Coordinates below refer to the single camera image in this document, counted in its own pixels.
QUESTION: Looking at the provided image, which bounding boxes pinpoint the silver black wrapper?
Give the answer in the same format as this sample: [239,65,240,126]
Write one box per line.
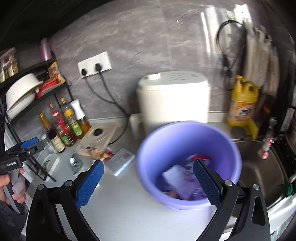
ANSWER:
[69,153,83,175]

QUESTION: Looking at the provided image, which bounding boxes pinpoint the brown paper bag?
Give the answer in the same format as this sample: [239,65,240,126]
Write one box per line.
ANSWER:
[89,149,111,161]

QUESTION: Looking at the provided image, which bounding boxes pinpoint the red wrapper scrap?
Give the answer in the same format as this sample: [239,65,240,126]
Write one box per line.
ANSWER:
[105,149,114,156]

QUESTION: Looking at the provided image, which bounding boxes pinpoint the clear plastic packet with label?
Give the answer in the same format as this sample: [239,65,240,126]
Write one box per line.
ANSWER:
[106,148,135,176]

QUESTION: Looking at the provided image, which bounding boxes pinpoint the black kitchen rack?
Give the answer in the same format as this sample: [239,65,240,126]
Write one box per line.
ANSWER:
[0,58,72,182]

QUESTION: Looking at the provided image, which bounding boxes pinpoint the person's left hand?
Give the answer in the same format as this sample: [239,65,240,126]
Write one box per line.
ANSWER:
[0,167,27,205]

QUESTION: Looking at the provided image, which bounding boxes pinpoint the white tray with green packet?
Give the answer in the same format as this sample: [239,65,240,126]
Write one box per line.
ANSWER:
[37,152,60,182]

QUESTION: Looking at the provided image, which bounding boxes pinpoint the small clear jar white lid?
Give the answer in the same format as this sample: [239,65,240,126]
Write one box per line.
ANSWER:
[41,133,57,154]

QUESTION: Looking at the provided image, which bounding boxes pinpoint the dark soy sauce bottle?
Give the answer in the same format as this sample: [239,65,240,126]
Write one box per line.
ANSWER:
[39,111,66,153]

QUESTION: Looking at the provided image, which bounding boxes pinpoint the beige induction cooker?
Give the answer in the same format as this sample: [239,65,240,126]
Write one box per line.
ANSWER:
[76,123,117,157]

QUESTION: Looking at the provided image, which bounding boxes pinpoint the purple plastic bucket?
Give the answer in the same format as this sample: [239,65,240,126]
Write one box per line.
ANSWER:
[137,121,242,210]

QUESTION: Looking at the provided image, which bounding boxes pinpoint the red cap oil bottle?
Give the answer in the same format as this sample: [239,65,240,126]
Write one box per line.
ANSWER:
[49,103,77,147]

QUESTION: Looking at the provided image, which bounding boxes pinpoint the stainless steel sink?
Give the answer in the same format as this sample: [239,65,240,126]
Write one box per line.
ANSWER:
[231,138,290,209]

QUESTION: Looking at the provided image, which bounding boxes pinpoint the white bowl on rack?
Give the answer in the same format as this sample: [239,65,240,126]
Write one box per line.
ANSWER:
[6,73,43,110]

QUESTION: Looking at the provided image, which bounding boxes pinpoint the white cap oil dispenser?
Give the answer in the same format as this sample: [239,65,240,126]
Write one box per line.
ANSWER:
[70,99,91,134]

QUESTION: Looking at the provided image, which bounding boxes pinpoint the yellow cap green label bottle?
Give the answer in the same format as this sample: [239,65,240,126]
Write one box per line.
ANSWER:
[60,97,84,139]

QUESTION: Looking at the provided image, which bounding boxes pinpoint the yellow detergent bottle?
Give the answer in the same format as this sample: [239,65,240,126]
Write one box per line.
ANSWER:
[227,75,259,127]

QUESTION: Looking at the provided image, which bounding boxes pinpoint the white rice cooker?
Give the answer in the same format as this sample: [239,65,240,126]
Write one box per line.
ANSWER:
[129,71,211,139]

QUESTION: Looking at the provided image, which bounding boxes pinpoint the hanging white cloths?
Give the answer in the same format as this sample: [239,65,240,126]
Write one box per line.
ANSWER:
[243,21,280,97]

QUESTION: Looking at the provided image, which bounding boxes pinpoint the white double wall socket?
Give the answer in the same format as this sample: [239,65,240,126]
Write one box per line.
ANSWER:
[77,51,112,78]

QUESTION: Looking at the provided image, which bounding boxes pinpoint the black hanging cable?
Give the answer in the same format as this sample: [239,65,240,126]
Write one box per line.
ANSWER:
[215,19,246,91]

